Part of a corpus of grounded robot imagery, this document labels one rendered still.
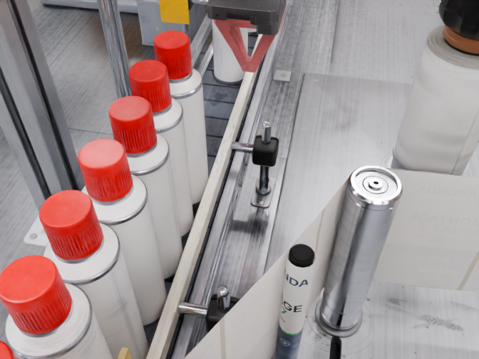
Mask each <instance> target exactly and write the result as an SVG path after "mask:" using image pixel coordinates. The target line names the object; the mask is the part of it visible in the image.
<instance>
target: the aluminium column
mask: <svg viewBox="0 0 479 359"><path fill-rule="evenodd" d="M10 1H11V4H12V6H13V9H14V13H15V15H16V18H17V21H18V23H19V27H20V29H21V33H22V36H23V38H24V42H25V44H26V48H27V51H28V53H29V57H30V59H31V63H32V66H33V68H34V72H35V74H36V78H37V81H38V84H39V87H40V89H41V93H42V96H43V100H44V103H45V105H46V109H47V112H48V116H49V119H50V121H51V126H52V128H53V132H54V135H55V137H56V141H57V143H58V146H57V144H56V141H55V138H54V136H53V133H52V130H51V126H50V124H49V121H48V118H47V116H46V112H45V110H44V107H43V104H42V102H41V98H40V95H39V93H38V90H37V87H36V84H35V81H34V78H33V76H32V73H31V69H30V67H29V64H28V61H27V59H26V55H25V53H24V50H23V47H22V45H21V41H20V38H19V35H18V33H17V30H16V27H15V24H14V21H13V19H12V16H11V12H10V10H9V7H8V4H7V2H6V0H0V126H1V129H2V130H3V132H4V135H5V137H6V139H7V142H8V144H9V146H10V148H11V151H12V152H13V155H14V157H15V159H16V162H17V164H18V166H19V169H20V170H21V173H22V175H23V177H24V180H25V182H26V185H27V187H28V189H29V191H30V193H31V196H32V198H33V200H34V202H35V205H36V207H37V210H38V212H39V211H40V208H41V206H42V204H43V203H44V202H45V201H46V200H47V199H48V198H49V197H50V196H52V195H53V194H55V193H57V192H61V191H65V190H73V189H72V187H71V183H70V181H69V178H68V175H67V173H66V169H67V171H68V174H69V177H70V178H71V181H72V184H73V187H74V189H75V190H78V191H80V192H81V190H82V189H83V188H84V187H85V185H86V184H85V182H84V179H83V175H82V172H81V169H80V166H79V163H78V158H77V155H76V151H75V149H74V146H73V142H72V139H71V136H70V133H69V131H68V127H67V124H66V120H65V118H64V115H63V111H62V108H61V104H60V102H59V99H58V96H57V93H56V89H55V86H54V84H53V80H52V77H51V73H50V70H49V68H48V64H47V62H46V57H45V55H44V52H43V49H42V46H41V42H40V39H39V37H38V33H37V30H36V27H35V23H34V20H33V17H32V15H31V11H30V8H29V4H28V2H27V0H10ZM58 147H59V150H60V151H61V155H62V158H63V160H62V159H61V155H60V152H59V150H58ZM63 161H64V163H65V166H66V169H65V167H64V164H63Z"/></svg>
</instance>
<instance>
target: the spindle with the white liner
mask: <svg viewBox="0 0 479 359"><path fill-rule="evenodd" d="M438 13H439V15H440V18H441V20H442V22H443V23H444V24H445V25H442V26H439V27H437V28H435V29H433V30H432V31H431V32H430V33H429V34H428V36H427V39H426V44H425V47H424V50H423V55H422V57H421V61H420V63H419V66H418V70H417V72H416V77H415V80H414V83H413V88H412V91H411V94H410V96H409V99H408V103H407V106H406V111H405V115H404V117H403V121H402V123H401V126H400V129H399V132H398V137H397V140H396V141H395V143H394V145H393V151H392V153H393V155H392V156H391V157H390V159H389V160H388V163H387V166H386V168H391V169H399V170H413V171H422V172H435V173H441V174H448V175H460V176H463V175H464V174H465V173H466V171H467V169H468V165H469V160H470V158H471V156H472V155H473V153H474V150H475V147H476V145H477V144H478V141H479V0H441V2H440V5H439V9H438Z"/></svg>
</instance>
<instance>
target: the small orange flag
mask: <svg viewBox="0 0 479 359"><path fill-rule="evenodd" d="M159 5H160V15H161V21H162V22H169V23H177V24H190V19H189V9H188V0H159Z"/></svg>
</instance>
